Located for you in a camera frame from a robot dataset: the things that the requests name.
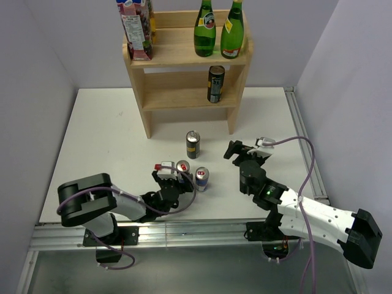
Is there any black can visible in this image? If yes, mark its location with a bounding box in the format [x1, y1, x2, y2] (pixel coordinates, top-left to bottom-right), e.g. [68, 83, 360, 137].
[207, 66, 225, 104]
[186, 130, 201, 159]

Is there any green bottle yellow label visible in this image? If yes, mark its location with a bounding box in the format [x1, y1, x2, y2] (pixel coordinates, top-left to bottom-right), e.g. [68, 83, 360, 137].
[220, 0, 244, 59]

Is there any green Perrier bottle red label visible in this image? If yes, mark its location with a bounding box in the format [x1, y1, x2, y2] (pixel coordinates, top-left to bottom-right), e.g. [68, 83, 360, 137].
[194, 0, 216, 57]

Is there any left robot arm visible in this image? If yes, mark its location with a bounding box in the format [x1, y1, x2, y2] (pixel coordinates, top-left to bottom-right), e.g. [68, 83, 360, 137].
[56, 168, 196, 244]

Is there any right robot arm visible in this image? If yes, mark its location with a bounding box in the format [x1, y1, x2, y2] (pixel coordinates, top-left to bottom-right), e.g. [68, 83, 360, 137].
[224, 138, 383, 269]

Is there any wooden two-tier shelf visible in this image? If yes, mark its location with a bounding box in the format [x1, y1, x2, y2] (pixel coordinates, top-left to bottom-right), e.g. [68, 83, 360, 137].
[122, 10, 254, 138]

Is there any Red Bull can right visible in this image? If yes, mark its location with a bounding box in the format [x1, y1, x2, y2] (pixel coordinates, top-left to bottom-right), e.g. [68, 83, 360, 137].
[195, 167, 209, 192]

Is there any red bull can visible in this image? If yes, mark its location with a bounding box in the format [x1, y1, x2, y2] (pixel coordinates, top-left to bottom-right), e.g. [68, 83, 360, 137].
[195, 167, 209, 192]
[176, 160, 190, 183]

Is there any Red Bull can left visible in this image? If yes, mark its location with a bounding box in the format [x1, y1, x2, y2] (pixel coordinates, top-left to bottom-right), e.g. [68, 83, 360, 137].
[176, 160, 190, 183]

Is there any yellow juice carton behind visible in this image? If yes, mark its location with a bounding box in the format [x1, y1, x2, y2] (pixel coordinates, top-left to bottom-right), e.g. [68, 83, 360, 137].
[149, 12, 156, 44]

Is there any red grape juice carton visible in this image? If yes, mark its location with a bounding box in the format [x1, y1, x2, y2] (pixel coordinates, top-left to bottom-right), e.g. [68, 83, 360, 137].
[116, 0, 153, 61]

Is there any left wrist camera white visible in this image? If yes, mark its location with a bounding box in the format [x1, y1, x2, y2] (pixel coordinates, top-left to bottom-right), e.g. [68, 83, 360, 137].
[154, 161, 178, 180]

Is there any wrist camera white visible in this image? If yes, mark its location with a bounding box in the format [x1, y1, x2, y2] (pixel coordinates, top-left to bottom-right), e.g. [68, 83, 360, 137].
[154, 161, 178, 180]
[247, 137, 276, 157]

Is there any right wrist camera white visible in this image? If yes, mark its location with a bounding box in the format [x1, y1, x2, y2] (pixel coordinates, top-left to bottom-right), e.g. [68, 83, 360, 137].
[247, 137, 276, 157]

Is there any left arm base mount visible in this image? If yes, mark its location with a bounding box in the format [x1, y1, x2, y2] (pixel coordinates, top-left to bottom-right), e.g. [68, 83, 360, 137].
[83, 226, 139, 266]

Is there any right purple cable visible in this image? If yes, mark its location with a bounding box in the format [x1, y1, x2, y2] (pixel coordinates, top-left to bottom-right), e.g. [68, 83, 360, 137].
[263, 136, 316, 294]

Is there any aluminium front rail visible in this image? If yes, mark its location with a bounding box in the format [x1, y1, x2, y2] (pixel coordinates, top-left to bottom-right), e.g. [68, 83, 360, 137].
[29, 219, 310, 251]

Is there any aluminium side rail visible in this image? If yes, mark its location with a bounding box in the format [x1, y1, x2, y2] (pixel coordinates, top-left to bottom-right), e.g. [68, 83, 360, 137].
[284, 87, 330, 205]

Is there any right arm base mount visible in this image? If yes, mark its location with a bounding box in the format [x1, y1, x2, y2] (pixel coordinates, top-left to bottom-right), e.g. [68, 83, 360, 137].
[244, 222, 289, 258]

